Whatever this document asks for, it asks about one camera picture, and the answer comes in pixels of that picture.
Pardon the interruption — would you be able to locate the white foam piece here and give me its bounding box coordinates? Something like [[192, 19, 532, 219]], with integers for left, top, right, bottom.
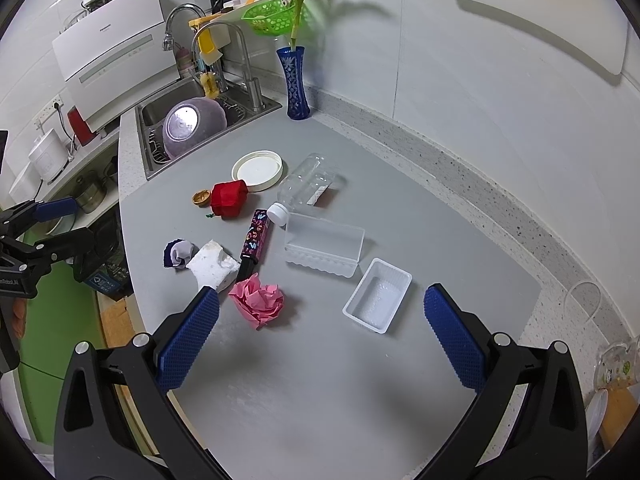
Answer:
[[186, 240, 240, 292]]

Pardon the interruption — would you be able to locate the purple blue wrapper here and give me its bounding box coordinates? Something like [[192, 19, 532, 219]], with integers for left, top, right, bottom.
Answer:
[[163, 238, 198, 270]]

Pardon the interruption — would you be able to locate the pink paper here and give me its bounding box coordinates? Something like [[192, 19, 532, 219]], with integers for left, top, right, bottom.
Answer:
[[228, 273, 284, 330]]

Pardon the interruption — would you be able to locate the walnut shell half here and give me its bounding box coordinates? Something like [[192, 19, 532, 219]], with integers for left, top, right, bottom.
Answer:
[[192, 190, 210, 207]]

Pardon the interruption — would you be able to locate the clear plastic lidded box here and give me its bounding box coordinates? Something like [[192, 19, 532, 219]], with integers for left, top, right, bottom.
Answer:
[[283, 214, 366, 278]]

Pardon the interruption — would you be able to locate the white round plastic lid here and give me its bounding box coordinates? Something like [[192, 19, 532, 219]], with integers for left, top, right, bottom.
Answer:
[[231, 151, 283, 193]]

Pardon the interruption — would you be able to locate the clear plastic bottle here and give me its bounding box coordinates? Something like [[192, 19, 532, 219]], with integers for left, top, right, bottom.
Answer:
[[267, 153, 336, 228]]

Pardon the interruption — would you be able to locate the white plastic tray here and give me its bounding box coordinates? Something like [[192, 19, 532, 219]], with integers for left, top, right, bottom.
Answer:
[[342, 258, 412, 335]]

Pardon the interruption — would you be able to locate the black dual trash bin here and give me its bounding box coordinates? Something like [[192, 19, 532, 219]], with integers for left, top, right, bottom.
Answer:
[[72, 214, 134, 301]]

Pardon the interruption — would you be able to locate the steel pot on shelf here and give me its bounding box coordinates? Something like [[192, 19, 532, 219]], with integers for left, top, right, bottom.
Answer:
[[73, 172, 106, 214]]

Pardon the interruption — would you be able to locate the white rice cooker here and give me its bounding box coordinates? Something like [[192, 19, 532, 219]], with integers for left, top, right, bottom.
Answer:
[[28, 129, 68, 183]]

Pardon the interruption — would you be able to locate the red cup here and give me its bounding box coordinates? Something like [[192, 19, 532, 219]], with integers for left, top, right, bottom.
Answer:
[[67, 106, 96, 146]]

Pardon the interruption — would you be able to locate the purple plastic bowl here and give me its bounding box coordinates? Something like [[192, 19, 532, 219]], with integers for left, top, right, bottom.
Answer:
[[163, 98, 228, 159]]

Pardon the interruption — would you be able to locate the yellow sponge brush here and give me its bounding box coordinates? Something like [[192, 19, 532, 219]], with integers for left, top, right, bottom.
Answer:
[[200, 72, 219, 100]]

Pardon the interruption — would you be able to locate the stainless steel sink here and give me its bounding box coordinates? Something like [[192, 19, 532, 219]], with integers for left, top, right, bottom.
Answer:
[[136, 78, 281, 179]]

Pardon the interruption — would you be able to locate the tall steel faucet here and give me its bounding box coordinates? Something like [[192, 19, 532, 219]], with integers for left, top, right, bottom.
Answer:
[[191, 20, 266, 114]]

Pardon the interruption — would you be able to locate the blue patterned vase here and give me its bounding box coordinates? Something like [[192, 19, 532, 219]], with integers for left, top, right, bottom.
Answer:
[[277, 47, 310, 120]]

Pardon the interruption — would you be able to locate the green plastic basket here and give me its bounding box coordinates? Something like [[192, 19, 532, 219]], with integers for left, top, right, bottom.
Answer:
[[242, 0, 295, 37]]

